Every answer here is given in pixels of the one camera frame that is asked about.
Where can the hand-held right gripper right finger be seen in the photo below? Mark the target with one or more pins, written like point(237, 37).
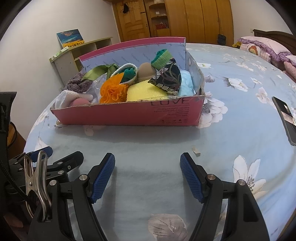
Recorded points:
point(192, 178)

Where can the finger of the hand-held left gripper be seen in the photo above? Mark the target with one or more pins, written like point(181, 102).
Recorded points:
point(44, 151)
point(69, 160)

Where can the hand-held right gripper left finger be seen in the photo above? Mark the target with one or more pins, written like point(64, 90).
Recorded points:
point(103, 178)

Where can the pink makeup sponge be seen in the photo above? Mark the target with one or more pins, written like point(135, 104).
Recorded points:
point(81, 102)

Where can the pink white sock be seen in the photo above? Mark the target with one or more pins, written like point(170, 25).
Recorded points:
point(74, 95)

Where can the pink cardboard box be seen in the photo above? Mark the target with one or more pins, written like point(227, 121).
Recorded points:
point(127, 113)

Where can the purple knit sock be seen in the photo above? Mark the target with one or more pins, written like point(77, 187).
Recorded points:
point(78, 82)

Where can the orange cloth flower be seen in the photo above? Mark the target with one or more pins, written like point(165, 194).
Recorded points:
point(113, 89)

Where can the green ribbon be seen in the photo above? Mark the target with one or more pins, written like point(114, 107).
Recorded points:
point(92, 71)

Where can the yellow cloth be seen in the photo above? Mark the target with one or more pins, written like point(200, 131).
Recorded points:
point(141, 91)

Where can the light blue packed cloth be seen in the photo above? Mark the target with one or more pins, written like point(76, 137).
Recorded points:
point(186, 83)

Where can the dark patterned pouch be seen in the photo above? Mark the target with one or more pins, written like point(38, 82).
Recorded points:
point(168, 78)

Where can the green white knit wristband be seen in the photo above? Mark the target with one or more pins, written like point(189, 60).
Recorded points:
point(161, 59)
point(128, 74)

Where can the brown makeup sponge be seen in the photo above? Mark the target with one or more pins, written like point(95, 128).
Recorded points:
point(145, 71)

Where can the metal spring clip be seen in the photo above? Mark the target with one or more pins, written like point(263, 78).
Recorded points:
point(41, 176)

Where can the small paper scrap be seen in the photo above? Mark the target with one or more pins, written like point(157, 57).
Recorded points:
point(196, 151)

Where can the floral blue bedsheet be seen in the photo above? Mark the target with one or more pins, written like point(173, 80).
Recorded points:
point(231, 129)

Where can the beige shelf desk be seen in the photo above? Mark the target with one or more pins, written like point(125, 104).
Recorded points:
point(62, 64)

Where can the green booklet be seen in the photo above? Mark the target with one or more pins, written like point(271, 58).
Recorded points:
point(59, 52)

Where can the blue yellow painting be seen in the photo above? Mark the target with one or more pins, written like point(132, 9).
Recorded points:
point(69, 38)

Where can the black smartphone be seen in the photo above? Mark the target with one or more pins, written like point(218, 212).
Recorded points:
point(284, 115)

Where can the small yellow object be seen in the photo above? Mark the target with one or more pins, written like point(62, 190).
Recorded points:
point(236, 45)

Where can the black hanging bag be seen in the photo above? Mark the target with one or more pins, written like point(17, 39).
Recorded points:
point(221, 39)

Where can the wooden door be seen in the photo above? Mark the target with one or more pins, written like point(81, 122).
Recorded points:
point(131, 25)

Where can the pink ruffled pillow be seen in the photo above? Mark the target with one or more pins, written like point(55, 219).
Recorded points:
point(291, 64)

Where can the pink printed pillow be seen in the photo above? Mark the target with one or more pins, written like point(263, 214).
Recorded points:
point(261, 44)

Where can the red basket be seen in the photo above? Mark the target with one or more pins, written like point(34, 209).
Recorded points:
point(161, 26)

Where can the wooden wardrobe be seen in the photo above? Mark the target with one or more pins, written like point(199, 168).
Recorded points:
point(196, 20)

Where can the black hanging item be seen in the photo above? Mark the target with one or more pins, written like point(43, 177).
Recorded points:
point(126, 8)

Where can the dark wooden headboard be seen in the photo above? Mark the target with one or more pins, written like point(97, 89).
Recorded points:
point(277, 36)

